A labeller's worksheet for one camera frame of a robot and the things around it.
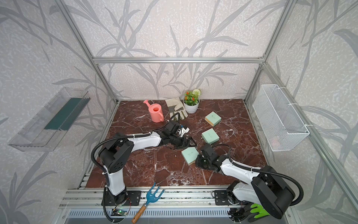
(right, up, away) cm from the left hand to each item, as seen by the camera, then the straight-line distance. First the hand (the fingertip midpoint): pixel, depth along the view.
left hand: (192, 147), depth 85 cm
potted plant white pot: (0, +30, +16) cm, 34 cm away
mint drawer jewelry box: (-2, -5, +1) cm, 6 cm away
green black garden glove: (+34, -28, -17) cm, 48 cm away
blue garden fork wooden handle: (-23, -25, -11) cm, 36 cm away
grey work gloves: (-13, +27, +30) cm, 43 cm away
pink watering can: (-26, +23, +14) cm, 38 cm away
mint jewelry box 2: (+13, +5, +10) cm, 17 cm away
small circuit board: (-37, -30, -15) cm, 50 cm away
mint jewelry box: (+17, +17, +21) cm, 31 cm away
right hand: (+1, -10, +1) cm, 10 cm away
